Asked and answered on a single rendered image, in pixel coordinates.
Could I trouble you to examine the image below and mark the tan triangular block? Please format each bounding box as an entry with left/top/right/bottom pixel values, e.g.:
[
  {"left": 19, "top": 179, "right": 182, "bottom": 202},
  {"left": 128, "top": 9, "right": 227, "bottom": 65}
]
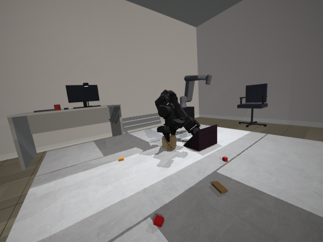
[
  {"left": 162, "top": 137, "right": 174, "bottom": 150},
  {"left": 163, "top": 135, "right": 177, "bottom": 149}
]

